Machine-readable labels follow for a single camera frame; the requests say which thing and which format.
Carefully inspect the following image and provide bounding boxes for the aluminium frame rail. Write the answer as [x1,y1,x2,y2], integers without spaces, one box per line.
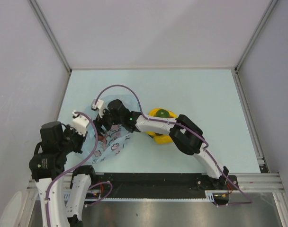
[27,172,284,191]
[231,69,269,173]

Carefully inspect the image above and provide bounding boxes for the left aluminium corner post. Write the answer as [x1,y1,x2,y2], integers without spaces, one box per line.
[27,0,72,75]

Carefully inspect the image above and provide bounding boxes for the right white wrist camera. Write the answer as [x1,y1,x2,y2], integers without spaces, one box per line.
[91,99,106,118]

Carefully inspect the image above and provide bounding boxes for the aluminium frame right rail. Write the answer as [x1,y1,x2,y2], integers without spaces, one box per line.
[231,69,269,173]

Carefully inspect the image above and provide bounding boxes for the yellow fake mango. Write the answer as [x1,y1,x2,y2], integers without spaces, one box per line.
[153,134,173,144]

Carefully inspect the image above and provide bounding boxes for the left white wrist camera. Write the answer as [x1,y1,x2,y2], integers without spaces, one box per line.
[70,110,91,138]

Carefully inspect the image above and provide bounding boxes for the green fake fruit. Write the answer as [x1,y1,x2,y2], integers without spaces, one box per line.
[155,109,170,118]

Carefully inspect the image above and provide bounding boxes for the purple cable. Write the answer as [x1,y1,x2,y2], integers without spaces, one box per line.
[95,84,253,208]
[44,111,113,227]

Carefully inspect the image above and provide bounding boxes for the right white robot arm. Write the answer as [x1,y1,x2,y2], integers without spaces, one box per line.
[91,99,229,190]

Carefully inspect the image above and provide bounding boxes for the aluminium corner post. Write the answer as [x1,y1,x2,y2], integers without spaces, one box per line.
[234,0,279,73]
[27,0,72,75]

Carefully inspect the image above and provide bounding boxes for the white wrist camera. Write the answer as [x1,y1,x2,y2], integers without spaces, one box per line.
[70,110,91,138]
[91,99,106,118]

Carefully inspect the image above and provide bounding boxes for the right aluminium corner post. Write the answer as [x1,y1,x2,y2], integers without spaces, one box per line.
[234,0,279,73]

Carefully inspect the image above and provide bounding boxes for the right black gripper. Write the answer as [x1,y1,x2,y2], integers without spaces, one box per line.
[92,107,124,138]

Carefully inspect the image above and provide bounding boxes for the light blue plastic bag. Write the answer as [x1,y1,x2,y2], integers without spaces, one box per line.
[77,95,140,165]

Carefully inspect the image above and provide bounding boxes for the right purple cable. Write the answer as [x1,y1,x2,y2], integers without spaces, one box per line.
[95,84,253,208]

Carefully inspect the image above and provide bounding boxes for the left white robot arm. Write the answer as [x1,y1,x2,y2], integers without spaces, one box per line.
[29,121,97,227]

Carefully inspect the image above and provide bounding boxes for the white slotted cable duct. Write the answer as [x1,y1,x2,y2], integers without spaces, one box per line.
[63,189,218,201]

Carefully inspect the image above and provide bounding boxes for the yellow fake banana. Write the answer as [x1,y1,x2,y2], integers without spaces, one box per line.
[146,131,158,138]

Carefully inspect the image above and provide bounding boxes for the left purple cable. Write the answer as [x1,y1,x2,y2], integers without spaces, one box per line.
[44,111,113,227]

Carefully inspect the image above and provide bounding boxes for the aluminium frame front rail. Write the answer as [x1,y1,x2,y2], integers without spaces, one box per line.
[27,172,284,191]

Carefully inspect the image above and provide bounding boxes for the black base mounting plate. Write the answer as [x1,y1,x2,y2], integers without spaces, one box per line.
[70,172,239,199]

